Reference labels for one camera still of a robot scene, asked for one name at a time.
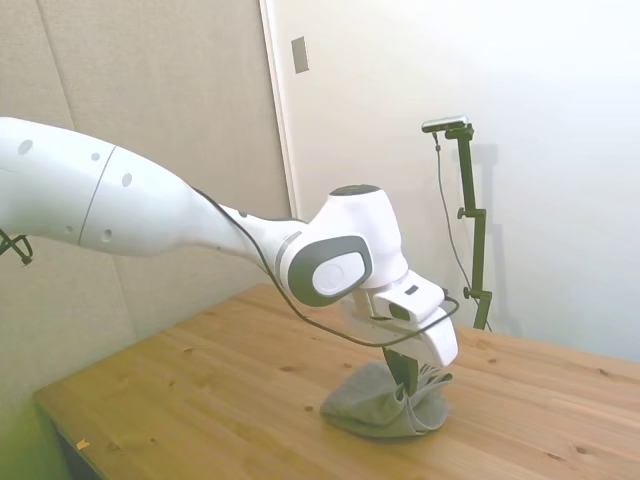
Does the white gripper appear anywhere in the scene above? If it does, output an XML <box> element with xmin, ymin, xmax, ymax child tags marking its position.
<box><xmin>348</xmin><ymin>291</ymin><xmax>460</xmax><ymax>401</ymax></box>

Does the grey towel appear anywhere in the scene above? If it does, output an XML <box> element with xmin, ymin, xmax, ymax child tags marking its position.
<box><xmin>319</xmin><ymin>361</ymin><xmax>456</xmax><ymax>440</ymax></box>

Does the dark green camera stand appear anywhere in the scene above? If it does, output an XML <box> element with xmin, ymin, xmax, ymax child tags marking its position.
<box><xmin>444</xmin><ymin>125</ymin><xmax>494</xmax><ymax>332</ymax></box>

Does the silver exterior camera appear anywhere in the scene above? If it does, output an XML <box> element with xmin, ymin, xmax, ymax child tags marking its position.
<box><xmin>420</xmin><ymin>114</ymin><xmax>472</xmax><ymax>135</ymax></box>

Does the white door frame trim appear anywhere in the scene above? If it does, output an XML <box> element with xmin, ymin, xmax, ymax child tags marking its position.
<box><xmin>258</xmin><ymin>0</ymin><xmax>304</xmax><ymax>222</ymax></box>

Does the grey wall switch plate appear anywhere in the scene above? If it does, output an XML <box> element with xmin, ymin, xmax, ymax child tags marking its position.
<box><xmin>290</xmin><ymin>35</ymin><xmax>310</xmax><ymax>76</ymax></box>

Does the black cable loop with ties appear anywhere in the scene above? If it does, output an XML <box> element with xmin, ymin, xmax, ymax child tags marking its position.
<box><xmin>0</xmin><ymin>228</ymin><xmax>34</xmax><ymax>267</ymax></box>

